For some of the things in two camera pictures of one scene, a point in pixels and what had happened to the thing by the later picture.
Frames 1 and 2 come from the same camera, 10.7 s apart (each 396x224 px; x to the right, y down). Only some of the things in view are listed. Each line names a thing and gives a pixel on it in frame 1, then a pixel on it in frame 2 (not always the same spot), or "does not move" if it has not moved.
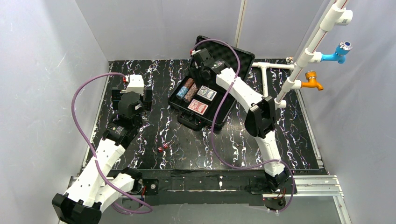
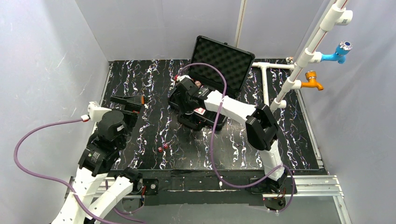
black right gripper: x=198 y=56 → x=178 y=101
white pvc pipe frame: x=337 y=12 does not move
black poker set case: x=198 y=99 does not move
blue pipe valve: x=339 y=55 does not move
